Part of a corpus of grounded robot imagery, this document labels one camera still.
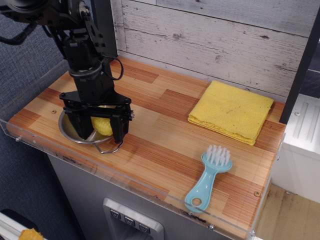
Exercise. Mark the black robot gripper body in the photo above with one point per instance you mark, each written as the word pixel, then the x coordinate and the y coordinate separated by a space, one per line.
pixel 95 96

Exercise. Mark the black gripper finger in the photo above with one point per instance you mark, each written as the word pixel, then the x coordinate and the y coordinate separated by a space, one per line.
pixel 82 124
pixel 120 127

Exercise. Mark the small steel two-handled pan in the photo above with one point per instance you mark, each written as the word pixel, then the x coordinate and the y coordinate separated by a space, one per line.
pixel 95 138

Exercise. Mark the yellow toy corn cob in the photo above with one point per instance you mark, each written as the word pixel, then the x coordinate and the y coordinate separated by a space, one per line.
pixel 102 125

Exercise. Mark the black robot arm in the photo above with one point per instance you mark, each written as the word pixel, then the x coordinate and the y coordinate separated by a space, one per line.
pixel 84 47

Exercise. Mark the folded yellow cloth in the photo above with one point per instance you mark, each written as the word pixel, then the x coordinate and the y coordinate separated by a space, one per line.
pixel 232 112

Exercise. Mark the clear acrylic table guard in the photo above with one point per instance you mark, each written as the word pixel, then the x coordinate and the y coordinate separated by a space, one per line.
pixel 161 156

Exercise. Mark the grey toy fridge cabinet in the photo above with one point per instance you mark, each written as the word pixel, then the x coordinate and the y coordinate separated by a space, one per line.
pixel 86 191

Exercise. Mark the silver dispenser button panel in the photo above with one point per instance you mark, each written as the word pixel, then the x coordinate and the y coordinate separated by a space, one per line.
pixel 125 223

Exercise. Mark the light blue scrub brush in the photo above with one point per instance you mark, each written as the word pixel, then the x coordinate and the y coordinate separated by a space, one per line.
pixel 216 160

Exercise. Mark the white toy sink unit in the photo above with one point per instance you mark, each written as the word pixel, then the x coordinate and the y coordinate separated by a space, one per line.
pixel 297 165

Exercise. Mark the black vertical post left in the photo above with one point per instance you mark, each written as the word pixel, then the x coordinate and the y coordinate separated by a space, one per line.
pixel 103 19

